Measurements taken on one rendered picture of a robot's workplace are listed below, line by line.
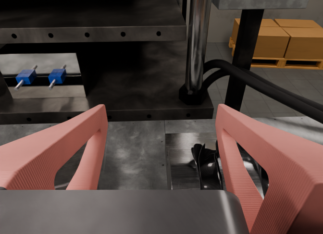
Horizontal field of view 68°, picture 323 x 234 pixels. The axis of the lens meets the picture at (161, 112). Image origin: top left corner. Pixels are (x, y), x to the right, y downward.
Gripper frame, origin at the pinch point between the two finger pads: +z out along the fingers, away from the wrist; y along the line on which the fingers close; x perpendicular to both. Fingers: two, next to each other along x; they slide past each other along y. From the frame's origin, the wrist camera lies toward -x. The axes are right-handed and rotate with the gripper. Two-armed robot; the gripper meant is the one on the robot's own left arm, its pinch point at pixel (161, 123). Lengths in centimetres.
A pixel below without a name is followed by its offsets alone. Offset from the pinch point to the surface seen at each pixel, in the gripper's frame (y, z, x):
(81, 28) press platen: 25, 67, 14
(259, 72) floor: -112, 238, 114
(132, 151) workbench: 8, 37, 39
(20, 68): 48, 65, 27
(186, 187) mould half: -4.2, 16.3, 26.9
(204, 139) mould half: -10.7, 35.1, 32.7
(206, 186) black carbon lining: -7.9, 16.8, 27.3
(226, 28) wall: -91, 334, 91
